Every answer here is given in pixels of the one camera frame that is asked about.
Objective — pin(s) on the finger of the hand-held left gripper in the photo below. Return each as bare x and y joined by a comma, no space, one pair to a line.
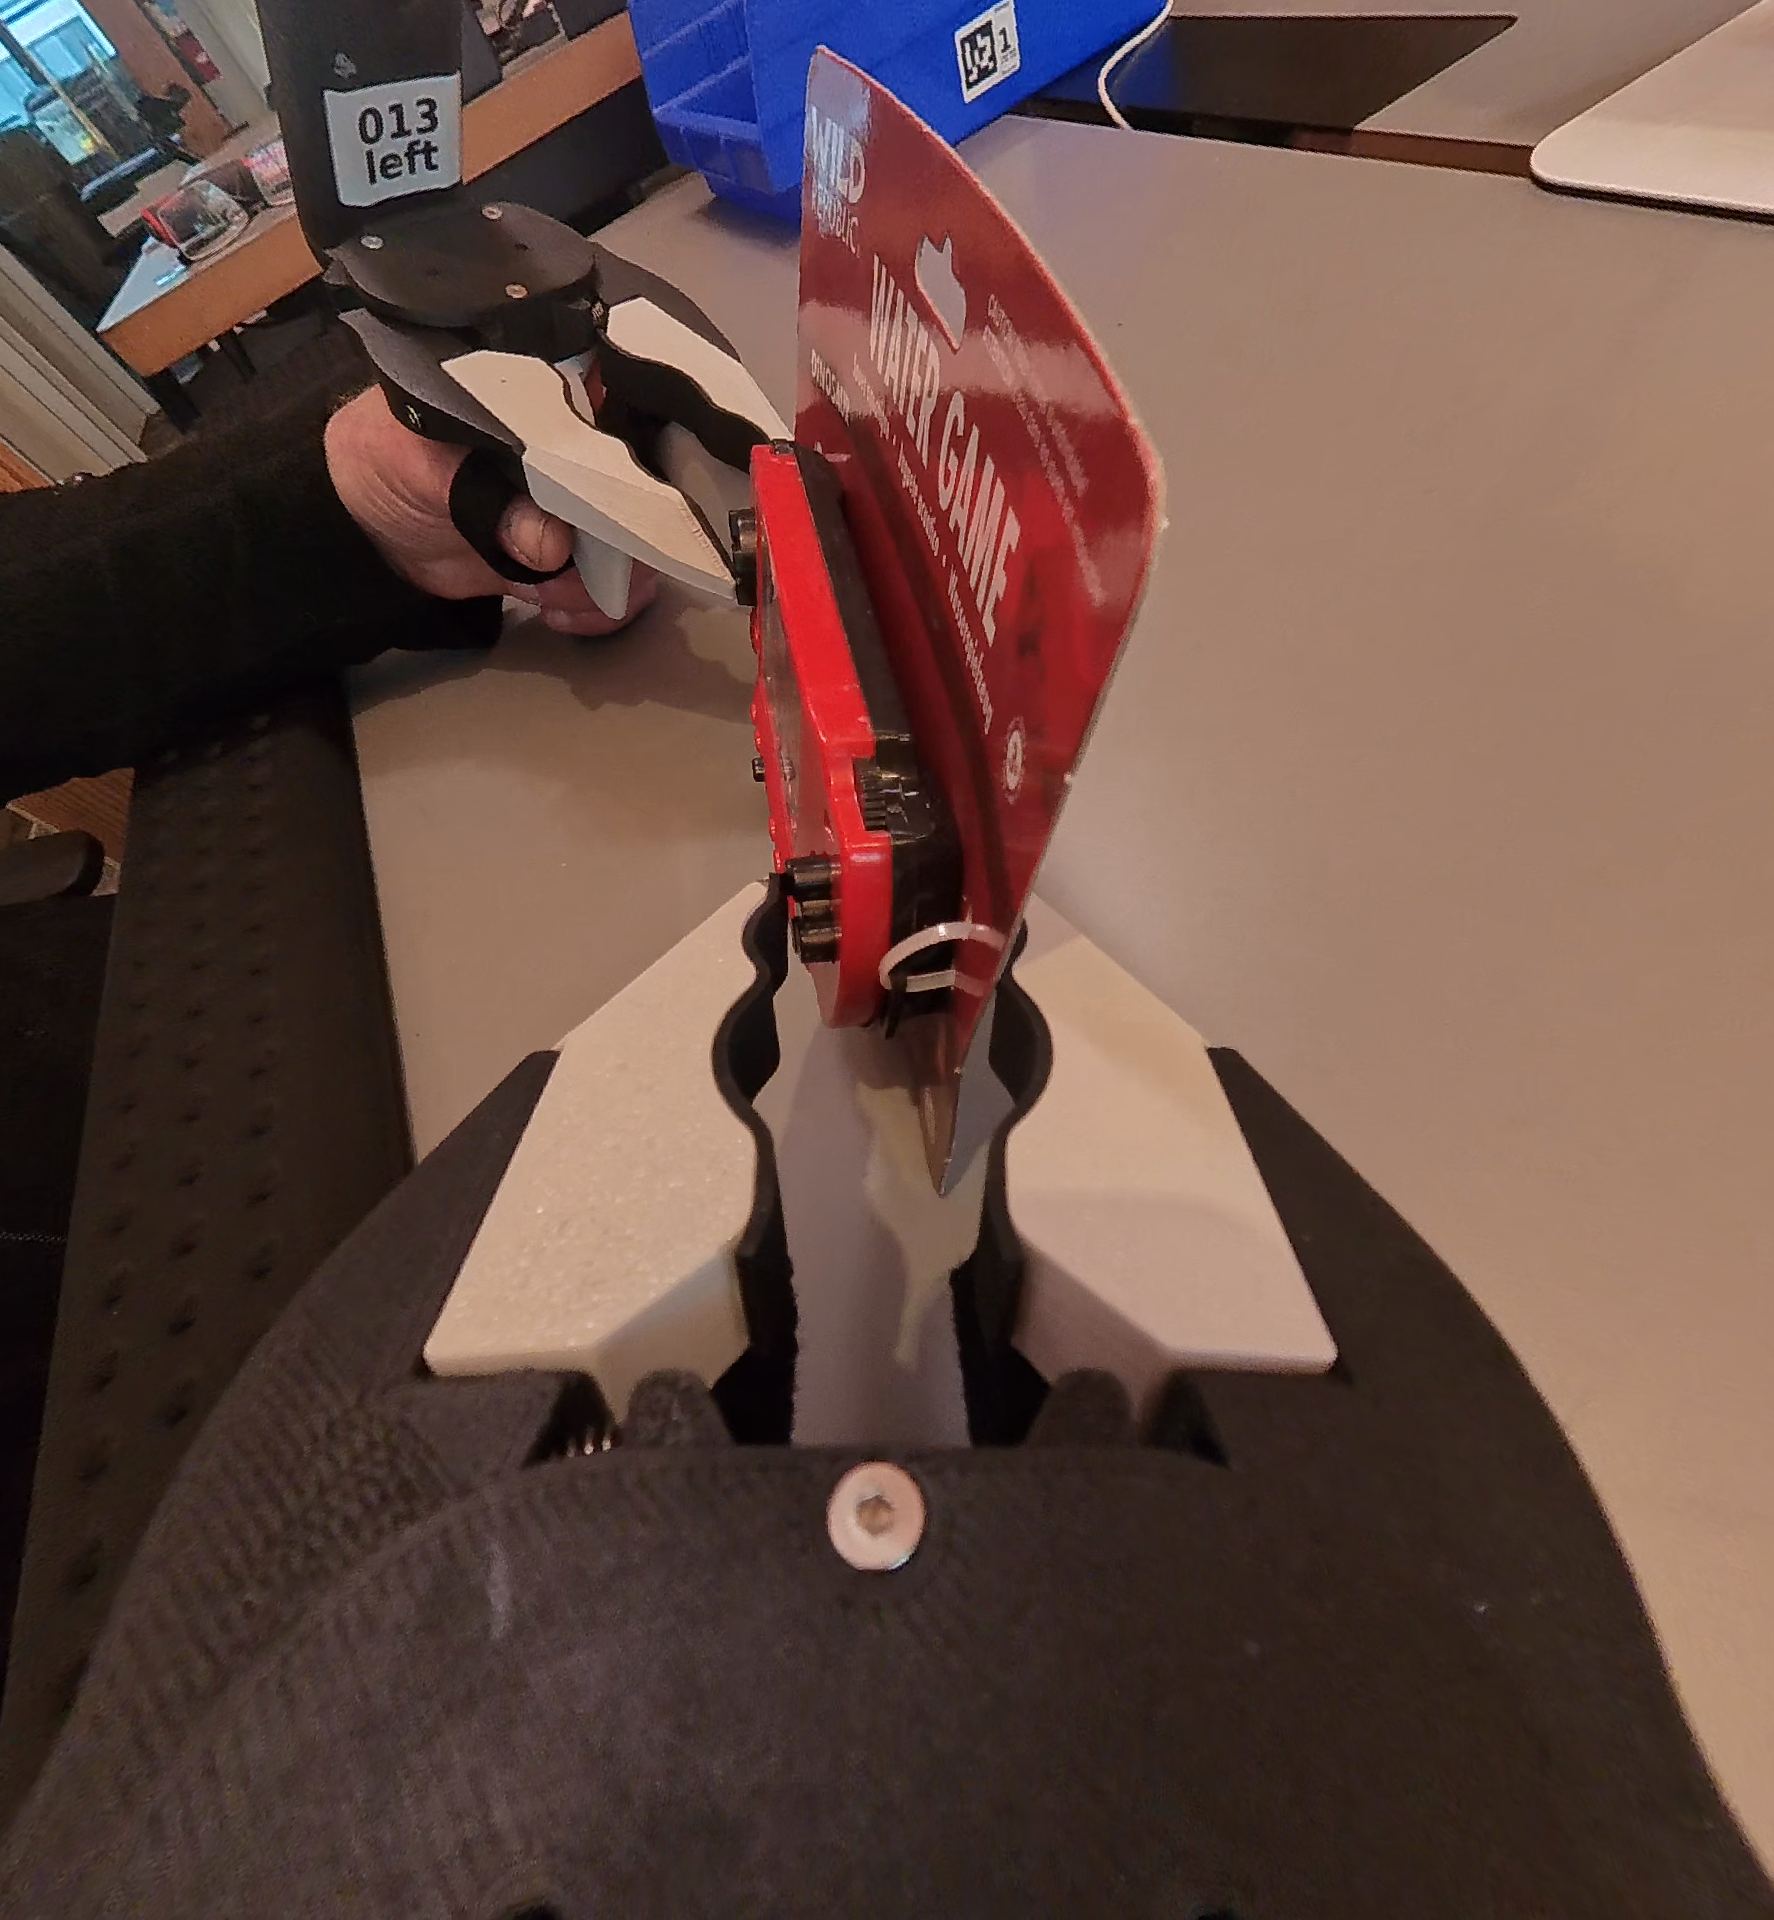
600,481
707,369

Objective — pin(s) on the red carded water game toy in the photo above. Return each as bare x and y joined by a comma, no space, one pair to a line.
978,496

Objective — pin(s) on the person's left hand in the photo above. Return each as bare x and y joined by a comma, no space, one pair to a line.
392,509

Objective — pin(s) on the person's left forearm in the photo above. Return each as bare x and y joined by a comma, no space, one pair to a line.
151,599

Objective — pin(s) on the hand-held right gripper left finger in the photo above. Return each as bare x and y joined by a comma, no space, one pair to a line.
617,1202

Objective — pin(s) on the wooden background desk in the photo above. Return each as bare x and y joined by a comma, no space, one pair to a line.
528,128

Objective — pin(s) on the white monitor stand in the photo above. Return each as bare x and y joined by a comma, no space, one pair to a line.
1712,121

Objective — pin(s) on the blue plastic bin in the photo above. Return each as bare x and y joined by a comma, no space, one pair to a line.
826,77

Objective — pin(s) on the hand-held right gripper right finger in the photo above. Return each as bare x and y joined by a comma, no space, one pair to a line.
1143,1229

